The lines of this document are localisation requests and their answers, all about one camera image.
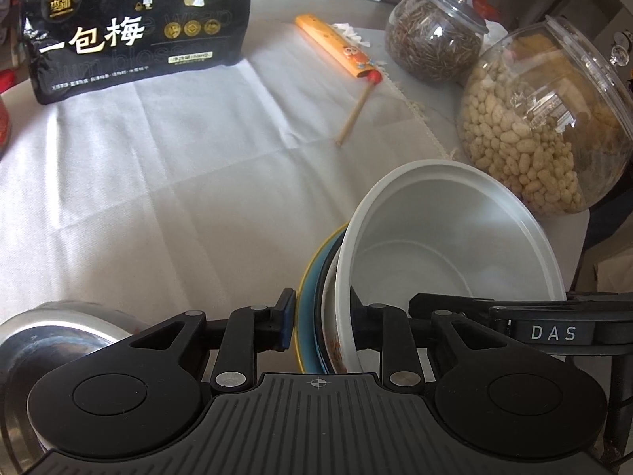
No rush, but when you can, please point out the glass jar of dark seeds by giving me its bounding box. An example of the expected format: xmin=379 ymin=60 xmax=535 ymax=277
xmin=384 ymin=0 xmax=491 ymax=84

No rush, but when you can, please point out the black snack bag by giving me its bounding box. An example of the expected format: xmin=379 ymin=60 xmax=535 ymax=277
xmin=17 ymin=0 xmax=259 ymax=106

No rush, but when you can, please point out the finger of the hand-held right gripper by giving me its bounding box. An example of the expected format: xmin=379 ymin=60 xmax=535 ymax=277
xmin=408 ymin=292 xmax=633 ymax=357

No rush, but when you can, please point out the white plastic bowl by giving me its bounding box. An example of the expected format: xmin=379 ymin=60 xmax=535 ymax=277
xmin=334 ymin=159 xmax=567 ymax=375

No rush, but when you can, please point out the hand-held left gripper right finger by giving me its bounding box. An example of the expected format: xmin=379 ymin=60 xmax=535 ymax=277
xmin=349 ymin=285 xmax=491 ymax=390

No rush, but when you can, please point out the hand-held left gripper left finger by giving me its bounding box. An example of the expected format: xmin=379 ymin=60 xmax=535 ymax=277
xmin=127 ymin=287 xmax=298 ymax=393

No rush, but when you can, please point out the wooden stick red knob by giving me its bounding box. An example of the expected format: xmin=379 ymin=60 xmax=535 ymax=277
xmin=335 ymin=71 xmax=383 ymax=148

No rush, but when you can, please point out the blue bowl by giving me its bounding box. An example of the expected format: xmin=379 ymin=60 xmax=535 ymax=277
xmin=299 ymin=230 xmax=348 ymax=375

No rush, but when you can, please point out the orange chopstick case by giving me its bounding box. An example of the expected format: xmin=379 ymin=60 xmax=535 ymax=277
xmin=295 ymin=13 xmax=379 ymax=83

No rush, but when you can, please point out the stainless steel bowl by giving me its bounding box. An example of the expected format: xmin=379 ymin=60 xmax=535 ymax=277
xmin=0 ymin=299 xmax=152 ymax=475

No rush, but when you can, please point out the white crumpled tissue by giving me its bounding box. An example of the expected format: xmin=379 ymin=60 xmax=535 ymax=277
xmin=330 ymin=22 xmax=368 ymax=46

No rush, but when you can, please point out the large glass jar of peanuts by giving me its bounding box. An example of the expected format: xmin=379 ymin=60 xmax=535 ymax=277
xmin=457 ymin=15 xmax=633 ymax=218

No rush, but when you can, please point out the white tablecloth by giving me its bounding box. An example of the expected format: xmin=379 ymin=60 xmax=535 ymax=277
xmin=0 ymin=0 xmax=463 ymax=387

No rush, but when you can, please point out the white bowl yellow rim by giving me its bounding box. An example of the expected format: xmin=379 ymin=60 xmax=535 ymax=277
xmin=295 ymin=222 xmax=350 ymax=373

